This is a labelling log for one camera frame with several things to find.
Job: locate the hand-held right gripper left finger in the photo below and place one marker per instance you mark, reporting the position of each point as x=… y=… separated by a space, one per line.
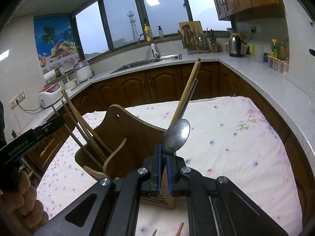
x=160 y=159

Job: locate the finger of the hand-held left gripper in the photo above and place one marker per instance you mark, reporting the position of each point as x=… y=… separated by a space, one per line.
x=50 y=126

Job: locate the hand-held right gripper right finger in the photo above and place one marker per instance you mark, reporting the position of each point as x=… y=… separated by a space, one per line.
x=168 y=170

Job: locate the metal spoon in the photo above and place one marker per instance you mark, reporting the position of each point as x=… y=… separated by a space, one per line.
x=177 y=135

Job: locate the wooden utensil holder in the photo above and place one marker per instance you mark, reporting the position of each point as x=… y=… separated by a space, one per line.
x=133 y=132

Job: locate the chopstick tips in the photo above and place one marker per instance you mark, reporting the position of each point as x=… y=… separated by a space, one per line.
x=180 y=229

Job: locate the person's left hand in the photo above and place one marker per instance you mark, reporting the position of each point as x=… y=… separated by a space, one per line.
x=25 y=201

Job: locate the white red rice cooker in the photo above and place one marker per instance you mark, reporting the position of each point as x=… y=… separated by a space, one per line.
x=50 y=95

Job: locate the paper towel roll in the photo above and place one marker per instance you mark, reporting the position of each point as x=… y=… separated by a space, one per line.
x=51 y=76

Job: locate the floral white tablecloth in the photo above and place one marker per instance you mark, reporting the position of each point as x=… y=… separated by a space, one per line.
x=233 y=140

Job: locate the wooden base cabinets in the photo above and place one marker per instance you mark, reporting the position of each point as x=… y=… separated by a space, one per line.
x=160 y=83

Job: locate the stainless steel sink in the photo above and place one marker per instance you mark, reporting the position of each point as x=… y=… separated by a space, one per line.
x=147 y=62

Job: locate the white faucet sprayer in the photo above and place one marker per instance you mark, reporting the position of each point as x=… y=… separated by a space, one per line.
x=154 y=50

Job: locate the utensil drying rack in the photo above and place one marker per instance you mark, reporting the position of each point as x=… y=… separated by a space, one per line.
x=194 y=43

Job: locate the white stone countertop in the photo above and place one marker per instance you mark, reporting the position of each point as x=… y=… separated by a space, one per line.
x=258 y=83

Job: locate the chrome sink faucet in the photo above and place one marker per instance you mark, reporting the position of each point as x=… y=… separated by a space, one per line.
x=141 y=36

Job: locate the wooden knife block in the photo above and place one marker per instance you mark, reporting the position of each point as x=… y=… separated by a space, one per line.
x=213 y=45

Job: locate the white pump dispenser bottle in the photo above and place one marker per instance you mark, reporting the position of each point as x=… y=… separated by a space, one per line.
x=160 y=32

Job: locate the yellow detergent bottle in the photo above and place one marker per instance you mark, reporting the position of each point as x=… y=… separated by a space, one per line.
x=147 y=32

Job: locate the kitchen window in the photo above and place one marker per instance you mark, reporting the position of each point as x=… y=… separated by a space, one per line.
x=118 y=17

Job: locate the lattice radio tower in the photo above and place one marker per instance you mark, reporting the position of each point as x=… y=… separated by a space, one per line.
x=133 y=27

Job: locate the pink cup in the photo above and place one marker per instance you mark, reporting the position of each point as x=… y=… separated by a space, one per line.
x=245 y=49
x=226 y=47

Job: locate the wooden cutting board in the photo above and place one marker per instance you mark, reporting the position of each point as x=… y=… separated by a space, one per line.
x=183 y=25

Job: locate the steel electric kettle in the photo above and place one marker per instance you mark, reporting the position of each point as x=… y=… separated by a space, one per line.
x=235 y=45

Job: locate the green plastic cup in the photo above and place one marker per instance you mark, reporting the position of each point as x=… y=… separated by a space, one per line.
x=252 y=49

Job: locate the translucent plastic container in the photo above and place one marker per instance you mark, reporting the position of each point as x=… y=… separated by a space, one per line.
x=259 y=53

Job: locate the small blue jar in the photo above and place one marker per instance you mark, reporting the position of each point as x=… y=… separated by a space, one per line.
x=266 y=58

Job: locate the spice jar set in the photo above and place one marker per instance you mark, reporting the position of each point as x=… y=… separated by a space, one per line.
x=278 y=66

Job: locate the green yellow drink bottle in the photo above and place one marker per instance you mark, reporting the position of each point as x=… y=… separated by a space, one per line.
x=275 y=48

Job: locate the orange drink bottle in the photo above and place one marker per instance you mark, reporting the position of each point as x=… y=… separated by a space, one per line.
x=282 y=51

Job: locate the beige wall outlet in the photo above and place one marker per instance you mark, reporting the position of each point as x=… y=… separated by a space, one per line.
x=17 y=100

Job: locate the tropical fruit wall poster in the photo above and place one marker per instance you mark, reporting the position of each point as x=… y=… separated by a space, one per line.
x=56 y=41

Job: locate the white wall outlet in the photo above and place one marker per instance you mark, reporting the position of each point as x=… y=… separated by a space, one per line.
x=252 y=29

